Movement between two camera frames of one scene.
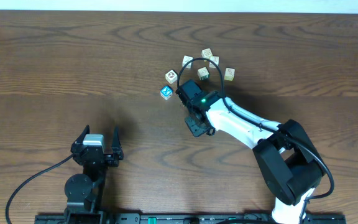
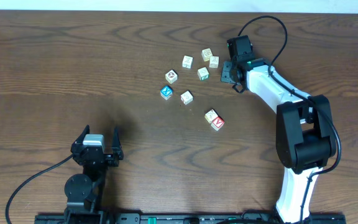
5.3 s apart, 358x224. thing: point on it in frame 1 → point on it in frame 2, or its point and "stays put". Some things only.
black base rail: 186,219 stays put
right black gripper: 196,130 → 225,74
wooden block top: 206,53 stays put
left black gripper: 110,160 stays put
